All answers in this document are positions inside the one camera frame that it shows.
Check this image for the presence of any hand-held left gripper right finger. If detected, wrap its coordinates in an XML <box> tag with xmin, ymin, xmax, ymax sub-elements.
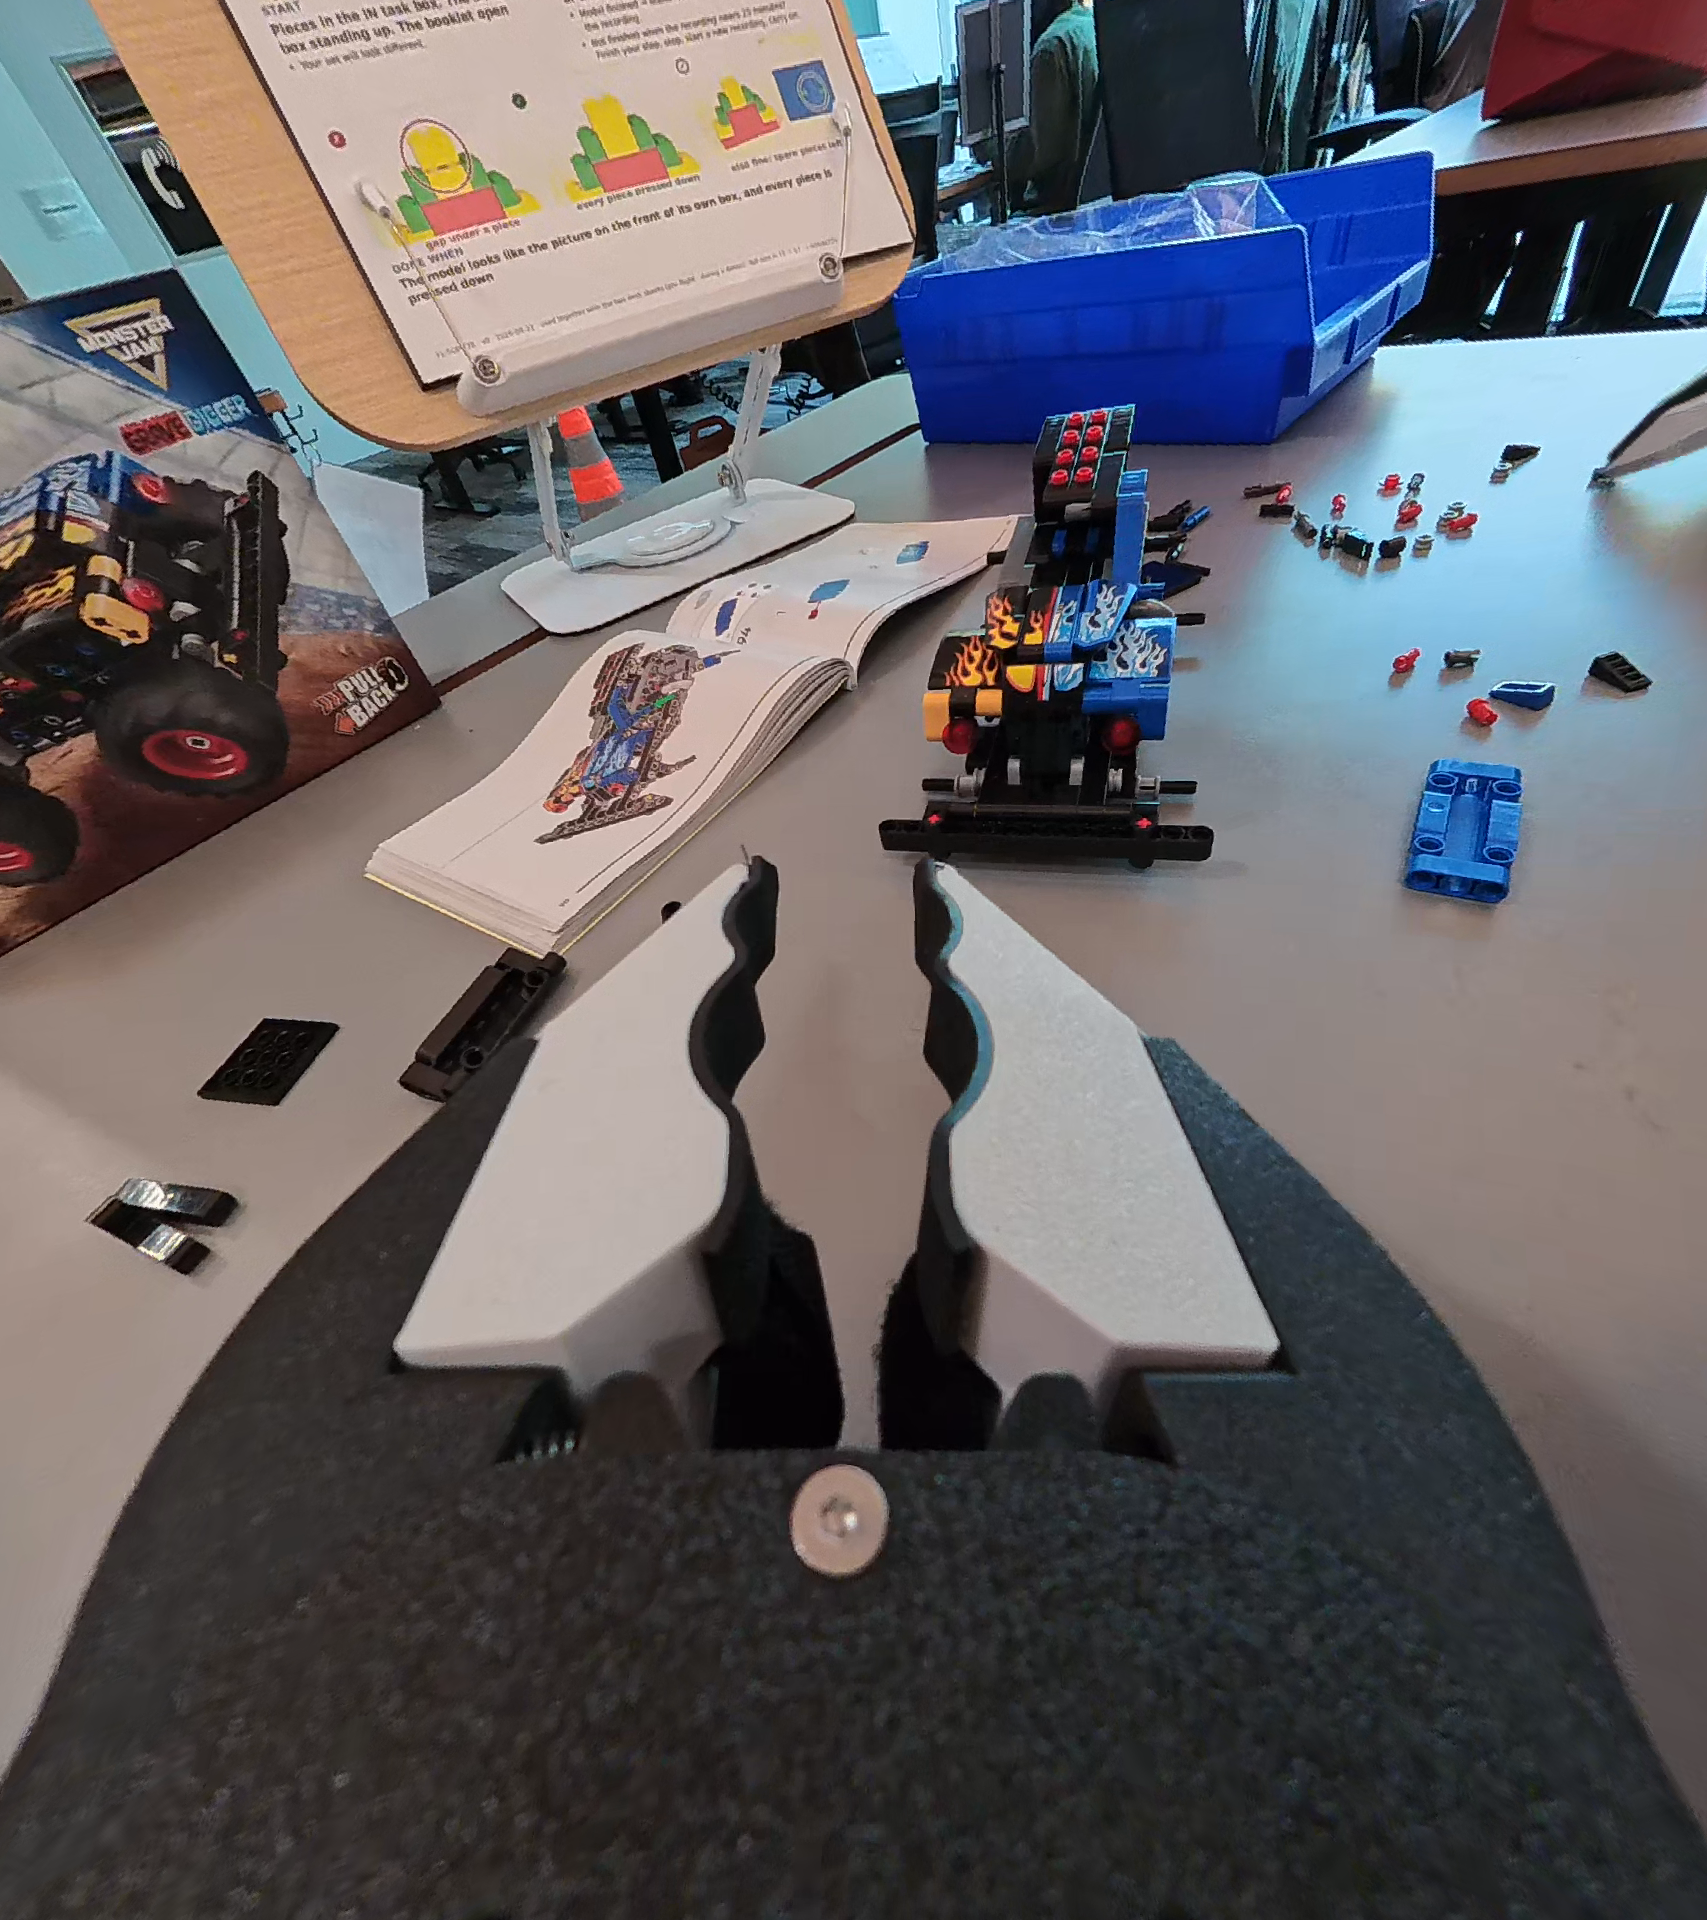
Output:
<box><xmin>913</xmin><ymin>856</ymin><xmax>1280</xmax><ymax>1390</ymax></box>

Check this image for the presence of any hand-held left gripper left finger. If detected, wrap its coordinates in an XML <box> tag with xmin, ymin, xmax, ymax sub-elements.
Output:
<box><xmin>394</xmin><ymin>856</ymin><xmax>782</xmax><ymax>1448</ymax></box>

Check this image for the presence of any lego truck model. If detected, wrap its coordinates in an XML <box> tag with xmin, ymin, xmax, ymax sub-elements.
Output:
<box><xmin>879</xmin><ymin>399</ymin><xmax>1220</xmax><ymax>874</ymax></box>

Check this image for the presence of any black lego panel with holes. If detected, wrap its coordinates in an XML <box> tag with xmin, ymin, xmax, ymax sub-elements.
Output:
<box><xmin>398</xmin><ymin>952</ymin><xmax>574</xmax><ymax>1102</ymax></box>

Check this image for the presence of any black lego plate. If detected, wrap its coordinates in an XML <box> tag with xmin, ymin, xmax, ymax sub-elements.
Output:
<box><xmin>199</xmin><ymin>1016</ymin><xmax>342</xmax><ymax>1110</ymax></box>

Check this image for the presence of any scatter of small lego pieces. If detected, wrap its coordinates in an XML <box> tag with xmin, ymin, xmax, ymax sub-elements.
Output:
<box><xmin>1240</xmin><ymin>438</ymin><xmax>1657</xmax><ymax>734</ymax></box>

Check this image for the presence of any blue flat lego panel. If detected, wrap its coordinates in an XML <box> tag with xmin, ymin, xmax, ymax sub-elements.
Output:
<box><xmin>1398</xmin><ymin>757</ymin><xmax>1529</xmax><ymax>906</ymax></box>

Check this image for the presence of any lego set box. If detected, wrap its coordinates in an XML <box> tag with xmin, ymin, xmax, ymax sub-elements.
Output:
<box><xmin>0</xmin><ymin>268</ymin><xmax>444</xmax><ymax>1010</ymax></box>

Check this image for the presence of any grey office table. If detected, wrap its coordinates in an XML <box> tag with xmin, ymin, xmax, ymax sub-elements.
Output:
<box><xmin>1425</xmin><ymin>59</ymin><xmax>1707</xmax><ymax>202</ymax></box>

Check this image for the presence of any open instruction booklet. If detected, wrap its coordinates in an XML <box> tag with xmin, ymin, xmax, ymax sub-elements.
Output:
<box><xmin>363</xmin><ymin>512</ymin><xmax>1024</xmax><ymax>959</ymax></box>

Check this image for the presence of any red plastic bin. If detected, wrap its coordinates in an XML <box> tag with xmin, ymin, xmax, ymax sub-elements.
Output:
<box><xmin>1480</xmin><ymin>0</ymin><xmax>1707</xmax><ymax>123</ymax></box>

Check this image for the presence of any clear plastic bag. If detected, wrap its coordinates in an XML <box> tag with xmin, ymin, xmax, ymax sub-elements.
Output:
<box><xmin>997</xmin><ymin>170</ymin><xmax>1313</xmax><ymax>256</ymax></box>

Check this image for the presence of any blue plastic bin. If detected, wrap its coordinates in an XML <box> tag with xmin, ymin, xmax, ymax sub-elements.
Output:
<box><xmin>891</xmin><ymin>152</ymin><xmax>1438</xmax><ymax>451</ymax></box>

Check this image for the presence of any orange striped traffic cone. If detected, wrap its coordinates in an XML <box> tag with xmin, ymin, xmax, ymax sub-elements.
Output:
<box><xmin>551</xmin><ymin>403</ymin><xmax>621</xmax><ymax>521</ymax></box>

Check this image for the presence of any tabletop document stand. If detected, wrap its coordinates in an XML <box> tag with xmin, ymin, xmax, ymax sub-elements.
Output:
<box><xmin>91</xmin><ymin>0</ymin><xmax>918</xmax><ymax>637</ymax></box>

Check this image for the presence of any laminated instruction sheet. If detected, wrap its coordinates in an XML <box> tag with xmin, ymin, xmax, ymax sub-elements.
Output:
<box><xmin>217</xmin><ymin>0</ymin><xmax>915</xmax><ymax>384</ymax></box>

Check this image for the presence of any dark wall sign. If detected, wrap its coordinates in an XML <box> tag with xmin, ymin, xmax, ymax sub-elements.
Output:
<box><xmin>118</xmin><ymin>121</ymin><xmax>229</xmax><ymax>257</ymax></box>

